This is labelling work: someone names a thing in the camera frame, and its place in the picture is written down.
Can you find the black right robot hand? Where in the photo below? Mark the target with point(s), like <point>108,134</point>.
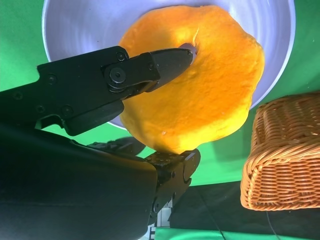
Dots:
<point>75,87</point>

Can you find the green tablecloth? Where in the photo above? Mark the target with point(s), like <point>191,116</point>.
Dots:
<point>20,37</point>

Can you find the orange wicker basket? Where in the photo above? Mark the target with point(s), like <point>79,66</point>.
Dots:
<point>282,155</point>

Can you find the lavender round plate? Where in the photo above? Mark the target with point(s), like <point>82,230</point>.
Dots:
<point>87,27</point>

